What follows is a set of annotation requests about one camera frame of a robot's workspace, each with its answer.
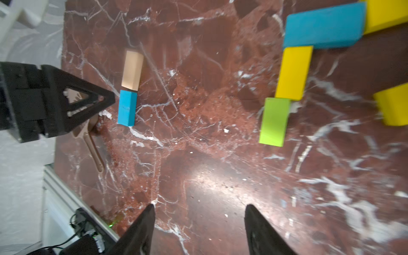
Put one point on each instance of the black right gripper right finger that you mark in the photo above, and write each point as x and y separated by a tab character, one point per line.
262	238

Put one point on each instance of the lime green block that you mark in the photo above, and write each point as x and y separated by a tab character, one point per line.
274	121

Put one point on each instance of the small yellow block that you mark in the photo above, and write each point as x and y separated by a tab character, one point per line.
393	104

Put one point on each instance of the left green-lit circuit board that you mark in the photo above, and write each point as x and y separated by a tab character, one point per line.
93	237

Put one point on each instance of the dark teal block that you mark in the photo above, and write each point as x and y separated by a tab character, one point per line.
332	27

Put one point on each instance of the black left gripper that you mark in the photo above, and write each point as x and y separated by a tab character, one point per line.
66	102

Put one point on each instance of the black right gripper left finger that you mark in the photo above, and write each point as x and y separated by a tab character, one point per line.
137	240

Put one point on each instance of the beige wooden block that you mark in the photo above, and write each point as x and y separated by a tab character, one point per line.
133	65

